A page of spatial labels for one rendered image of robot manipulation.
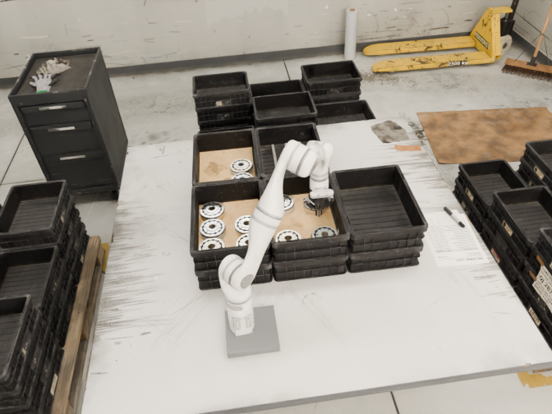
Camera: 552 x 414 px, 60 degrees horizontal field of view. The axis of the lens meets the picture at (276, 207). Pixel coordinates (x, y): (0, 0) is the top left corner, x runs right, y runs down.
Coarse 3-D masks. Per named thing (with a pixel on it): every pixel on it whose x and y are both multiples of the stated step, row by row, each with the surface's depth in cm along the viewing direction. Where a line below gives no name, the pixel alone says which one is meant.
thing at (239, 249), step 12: (252, 180) 206; (192, 192) 202; (192, 204) 197; (192, 216) 193; (192, 228) 186; (192, 240) 181; (192, 252) 176; (204, 252) 176; (216, 252) 177; (228, 252) 178; (240, 252) 178
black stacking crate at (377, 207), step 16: (336, 176) 209; (352, 176) 210; (368, 176) 211; (384, 176) 212; (352, 192) 213; (368, 192) 212; (384, 192) 212; (400, 192) 207; (352, 208) 205; (368, 208) 205; (384, 208) 204; (400, 208) 204; (352, 224) 198; (368, 224) 198; (384, 224) 197; (400, 224) 196; (416, 224) 190; (352, 240) 183; (368, 240) 183; (384, 240) 184; (400, 240) 184; (416, 240) 185
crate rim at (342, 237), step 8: (288, 176) 207; (296, 176) 207; (264, 184) 204; (336, 192) 198; (336, 200) 194; (344, 216) 187; (344, 224) 184; (272, 240) 179; (296, 240) 179; (304, 240) 178; (312, 240) 178; (320, 240) 179; (328, 240) 179; (336, 240) 180; (344, 240) 180; (280, 248) 179
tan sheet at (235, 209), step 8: (240, 200) 212; (248, 200) 212; (256, 200) 211; (232, 208) 209; (240, 208) 208; (248, 208) 208; (224, 216) 205; (232, 216) 205; (240, 216) 204; (200, 224) 202; (224, 224) 201; (232, 224) 201; (232, 232) 197; (200, 240) 195; (224, 240) 194; (232, 240) 194
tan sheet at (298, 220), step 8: (296, 200) 210; (296, 208) 207; (328, 208) 206; (288, 216) 203; (296, 216) 203; (304, 216) 203; (312, 216) 202; (320, 216) 202; (328, 216) 202; (280, 224) 200; (288, 224) 199; (296, 224) 199; (304, 224) 199; (312, 224) 199; (320, 224) 199; (328, 224) 198; (304, 232) 195
